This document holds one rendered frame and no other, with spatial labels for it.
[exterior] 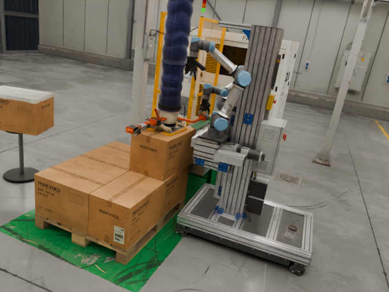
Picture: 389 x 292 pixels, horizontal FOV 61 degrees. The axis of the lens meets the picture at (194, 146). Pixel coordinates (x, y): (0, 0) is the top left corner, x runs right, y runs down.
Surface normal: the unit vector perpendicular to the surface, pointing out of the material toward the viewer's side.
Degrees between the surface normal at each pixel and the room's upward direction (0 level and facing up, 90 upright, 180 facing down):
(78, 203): 90
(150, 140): 90
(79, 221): 90
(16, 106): 90
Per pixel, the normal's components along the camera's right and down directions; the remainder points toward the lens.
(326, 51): -0.34, 0.27
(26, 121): -0.07, 0.32
